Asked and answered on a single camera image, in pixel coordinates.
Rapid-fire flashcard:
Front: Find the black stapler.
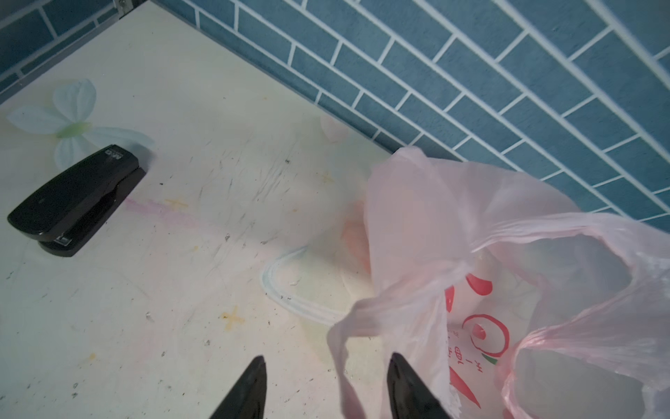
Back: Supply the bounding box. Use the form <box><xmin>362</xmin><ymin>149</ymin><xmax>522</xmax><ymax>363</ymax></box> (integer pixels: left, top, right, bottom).
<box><xmin>7</xmin><ymin>145</ymin><xmax>146</xmax><ymax>258</ymax></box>

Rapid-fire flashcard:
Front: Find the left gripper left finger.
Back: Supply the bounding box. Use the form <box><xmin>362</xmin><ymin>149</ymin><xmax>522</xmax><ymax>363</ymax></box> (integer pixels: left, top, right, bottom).
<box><xmin>209</xmin><ymin>355</ymin><xmax>267</xmax><ymax>419</ymax></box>

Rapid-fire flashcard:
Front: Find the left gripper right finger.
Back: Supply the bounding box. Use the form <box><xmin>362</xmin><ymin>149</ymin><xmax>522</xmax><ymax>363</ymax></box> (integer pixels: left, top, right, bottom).
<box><xmin>387</xmin><ymin>353</ymin><xmax>450</xmax><ymax>419</ymax></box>

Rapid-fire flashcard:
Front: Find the pink plastic bag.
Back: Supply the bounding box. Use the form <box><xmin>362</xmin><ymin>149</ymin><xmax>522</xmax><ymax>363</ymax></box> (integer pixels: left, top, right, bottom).
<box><xmin>327</xmin><ymin>148</ymin><xmax>669</xmax><ymax>418</ymax></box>

